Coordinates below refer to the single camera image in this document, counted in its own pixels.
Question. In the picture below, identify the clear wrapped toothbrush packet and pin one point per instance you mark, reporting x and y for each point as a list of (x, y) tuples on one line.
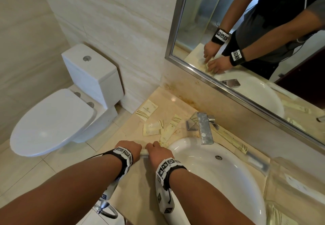
[(257, 161)]

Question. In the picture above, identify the chrome sink overflow hole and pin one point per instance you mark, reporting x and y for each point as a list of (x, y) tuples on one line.
[(218, 157)]

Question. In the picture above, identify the narrow cream toiletry packet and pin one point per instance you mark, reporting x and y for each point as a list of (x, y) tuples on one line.
[(234, 141)]

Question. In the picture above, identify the long cream toiletry packet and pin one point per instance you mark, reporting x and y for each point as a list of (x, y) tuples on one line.
[(170, 129)]

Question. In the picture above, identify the black marker wristband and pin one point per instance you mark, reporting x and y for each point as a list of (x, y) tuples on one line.
[(124, 157), (167, 169)]

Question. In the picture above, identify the white sink basin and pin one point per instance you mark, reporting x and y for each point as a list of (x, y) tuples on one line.
[(228, 181)]

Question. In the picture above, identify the small cream toiletry packet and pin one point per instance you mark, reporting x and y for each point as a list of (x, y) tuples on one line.
[(153, 128)]

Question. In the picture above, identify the chrome square faucet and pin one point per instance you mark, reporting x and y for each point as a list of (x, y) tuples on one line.
[(204, 127)]

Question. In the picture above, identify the chrome flush button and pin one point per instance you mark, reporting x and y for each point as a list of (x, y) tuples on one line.
[(86, 58)]

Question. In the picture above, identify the person's left forearm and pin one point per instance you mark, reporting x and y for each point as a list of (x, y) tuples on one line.
[(63, 189)]

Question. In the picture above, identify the person's right hand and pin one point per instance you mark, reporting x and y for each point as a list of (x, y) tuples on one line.
[(160, 153)]

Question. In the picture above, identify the square cream toiletry packet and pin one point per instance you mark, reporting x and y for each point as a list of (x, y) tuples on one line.
[(146, 110)]

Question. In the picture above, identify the white toilet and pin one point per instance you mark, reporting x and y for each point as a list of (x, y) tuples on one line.
[(55, 120)]

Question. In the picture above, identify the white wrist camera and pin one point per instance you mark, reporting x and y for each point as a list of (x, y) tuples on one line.
[(165, 202), (111, 188)]

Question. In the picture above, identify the person's right forearm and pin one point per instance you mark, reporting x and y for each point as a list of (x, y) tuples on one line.
[(203, 202)]

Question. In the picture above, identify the small white toiletry packet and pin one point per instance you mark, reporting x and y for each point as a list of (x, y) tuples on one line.
[(143, 153)]

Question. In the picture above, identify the person's left fingers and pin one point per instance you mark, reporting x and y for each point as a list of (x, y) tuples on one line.
[(135, 147)]

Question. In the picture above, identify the clear amenity tray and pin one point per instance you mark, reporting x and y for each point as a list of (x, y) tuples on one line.
[(297, 191)]

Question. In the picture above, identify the metal framed wall mirror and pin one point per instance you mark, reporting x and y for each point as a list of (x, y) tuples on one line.
[(254, 41)]

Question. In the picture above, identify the person's right fingers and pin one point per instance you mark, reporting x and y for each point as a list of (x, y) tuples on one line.
[(152, 146)]

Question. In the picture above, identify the person's left hand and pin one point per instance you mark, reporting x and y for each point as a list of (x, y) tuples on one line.
[(128, 148)]

